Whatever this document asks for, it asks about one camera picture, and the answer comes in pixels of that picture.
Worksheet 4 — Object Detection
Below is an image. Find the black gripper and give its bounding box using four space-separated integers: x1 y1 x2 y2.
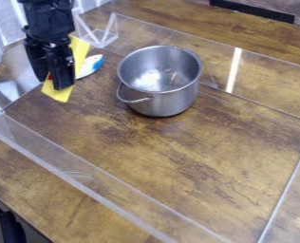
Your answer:
17 0 75 90

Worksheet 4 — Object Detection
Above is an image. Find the yellow butter block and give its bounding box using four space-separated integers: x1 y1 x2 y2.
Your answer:
41 35 90 103

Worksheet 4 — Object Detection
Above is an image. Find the white curtain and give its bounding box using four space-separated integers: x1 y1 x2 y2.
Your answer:
0 0 113 74

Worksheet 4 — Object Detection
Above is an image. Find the stainless steel pot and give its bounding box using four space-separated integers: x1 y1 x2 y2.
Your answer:
117 46 202 117

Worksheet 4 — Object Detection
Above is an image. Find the clear acrylic barrier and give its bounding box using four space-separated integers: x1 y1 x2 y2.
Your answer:
0 9 300 243

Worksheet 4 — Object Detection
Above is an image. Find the black bar at table edge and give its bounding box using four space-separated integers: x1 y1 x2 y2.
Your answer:
209 0 294 24

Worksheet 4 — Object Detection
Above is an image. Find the black table leg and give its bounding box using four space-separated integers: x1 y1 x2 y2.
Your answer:
0 208 27 243

